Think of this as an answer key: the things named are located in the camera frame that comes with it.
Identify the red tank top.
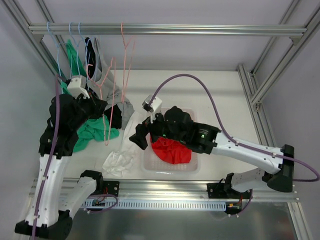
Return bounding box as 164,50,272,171
151,137,192,165

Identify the pink hanger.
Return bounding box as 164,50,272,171
120,22,136,103
87,56,117,146

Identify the white tank top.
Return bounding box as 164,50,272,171
102,111,143,177

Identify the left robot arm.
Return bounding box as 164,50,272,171
14,94,107,240

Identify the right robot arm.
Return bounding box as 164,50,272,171
129,106,294,199

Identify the black tank top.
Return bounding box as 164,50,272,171
85,37,124,129

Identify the green tank top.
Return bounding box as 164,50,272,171
59,39,120,154

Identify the grey tank top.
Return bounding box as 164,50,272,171
87,38,135,130

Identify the light blue hanger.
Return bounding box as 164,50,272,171
46,21,67,83
66,23,86,77
78,22,97,79

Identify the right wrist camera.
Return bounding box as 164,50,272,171
142,95,163,123

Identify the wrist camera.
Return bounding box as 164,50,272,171
142,95,163,123
67,75,90,99

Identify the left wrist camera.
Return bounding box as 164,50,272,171
67,75,90,99

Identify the front aluminium rail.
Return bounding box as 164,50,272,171
28,177,300,202

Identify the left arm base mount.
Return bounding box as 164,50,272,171
102,180,120,197

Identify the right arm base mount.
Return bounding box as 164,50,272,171
206,173,252,199

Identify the slotted cable duct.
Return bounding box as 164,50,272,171
81,198,227,212

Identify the aluminium hanging rail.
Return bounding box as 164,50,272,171
28,23,307,37

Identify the right aluminium frame post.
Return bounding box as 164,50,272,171
237,4,320,147

